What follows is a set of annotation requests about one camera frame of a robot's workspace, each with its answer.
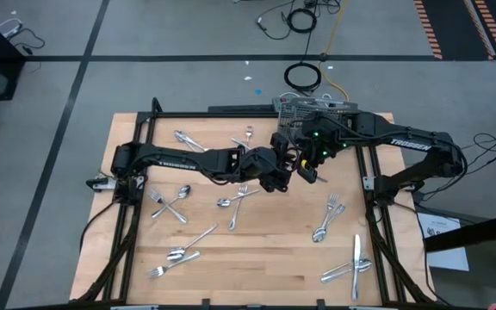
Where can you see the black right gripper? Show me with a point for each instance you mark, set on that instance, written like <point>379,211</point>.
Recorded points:
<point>312,157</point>

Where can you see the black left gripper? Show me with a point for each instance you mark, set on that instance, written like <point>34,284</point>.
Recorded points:
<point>280,172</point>

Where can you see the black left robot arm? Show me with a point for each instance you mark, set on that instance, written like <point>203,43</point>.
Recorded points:
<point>179,159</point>

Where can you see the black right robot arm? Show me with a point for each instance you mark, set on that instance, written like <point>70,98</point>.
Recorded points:
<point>407,144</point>

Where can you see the grey mesh cutlery basket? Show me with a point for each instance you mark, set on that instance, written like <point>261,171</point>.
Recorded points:
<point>291,114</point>

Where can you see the white paper sheet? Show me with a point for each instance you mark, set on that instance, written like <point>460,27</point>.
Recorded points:
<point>446,258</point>

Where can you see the black metal stand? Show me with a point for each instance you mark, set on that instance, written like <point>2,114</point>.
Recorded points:
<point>467,234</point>

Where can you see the black aluminium table frame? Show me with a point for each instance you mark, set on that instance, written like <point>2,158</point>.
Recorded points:
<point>130,258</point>

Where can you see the metal clamp bracket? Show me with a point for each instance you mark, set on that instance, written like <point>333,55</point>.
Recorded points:
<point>99,184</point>

